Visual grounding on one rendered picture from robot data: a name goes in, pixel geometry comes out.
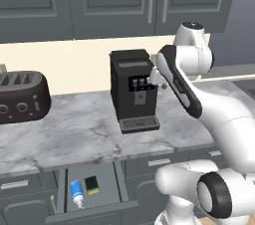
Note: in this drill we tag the blue white soap dispenser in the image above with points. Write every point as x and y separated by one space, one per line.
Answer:
76 190

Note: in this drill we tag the black toaster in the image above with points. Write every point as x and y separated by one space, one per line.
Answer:
23 96

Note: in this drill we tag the black coffee machine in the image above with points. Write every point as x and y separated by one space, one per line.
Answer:
127 79

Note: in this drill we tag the grey lower cupboard door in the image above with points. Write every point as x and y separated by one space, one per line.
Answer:
23 214
142 199

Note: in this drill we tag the open grey drawer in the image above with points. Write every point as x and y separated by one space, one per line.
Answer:
99 185

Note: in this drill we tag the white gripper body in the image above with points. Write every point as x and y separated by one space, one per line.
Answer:
156 77

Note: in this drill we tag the green yellow sponge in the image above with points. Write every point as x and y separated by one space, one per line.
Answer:
91 185

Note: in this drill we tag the grey drawer front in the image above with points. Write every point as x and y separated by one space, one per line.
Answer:
139 166
36 189
201 154

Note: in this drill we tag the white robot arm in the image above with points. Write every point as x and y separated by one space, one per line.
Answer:
229 126

